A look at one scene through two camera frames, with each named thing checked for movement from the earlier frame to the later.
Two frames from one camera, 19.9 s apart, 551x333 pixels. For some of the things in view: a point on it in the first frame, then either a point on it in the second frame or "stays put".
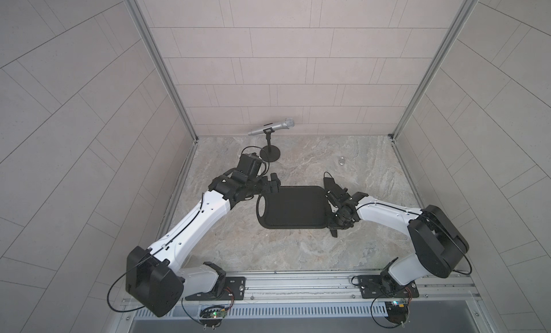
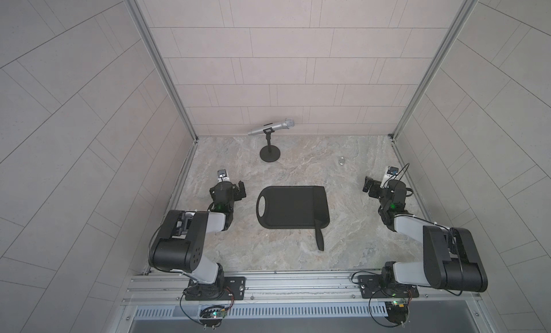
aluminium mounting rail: x=336 y=291 stays put
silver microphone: x=289 y=123 stays put
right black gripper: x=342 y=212 → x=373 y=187
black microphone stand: x=270 y=153 stays put
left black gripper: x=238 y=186 → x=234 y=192
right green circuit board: x=397 y=311 stays put
